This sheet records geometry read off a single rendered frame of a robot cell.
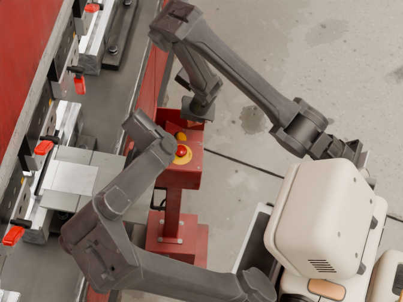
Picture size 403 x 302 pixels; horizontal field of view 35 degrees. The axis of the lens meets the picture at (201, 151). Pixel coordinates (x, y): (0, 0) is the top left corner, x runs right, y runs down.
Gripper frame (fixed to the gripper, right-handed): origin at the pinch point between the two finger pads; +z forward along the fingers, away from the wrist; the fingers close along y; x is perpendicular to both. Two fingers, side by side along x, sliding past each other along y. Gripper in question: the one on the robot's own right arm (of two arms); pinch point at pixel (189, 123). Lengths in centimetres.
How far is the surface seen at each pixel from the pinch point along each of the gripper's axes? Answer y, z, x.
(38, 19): 47, -60, 26
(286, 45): -64, 68, -107
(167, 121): 5.5, 7.0, -3.5
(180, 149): 2.2, -0.3, 10.0
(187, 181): -3.3, 8.5, 15.3
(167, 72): -7, 77, -79
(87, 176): 28.7, -13.6, 32.5
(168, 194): -3.3, 32.2, 8.2
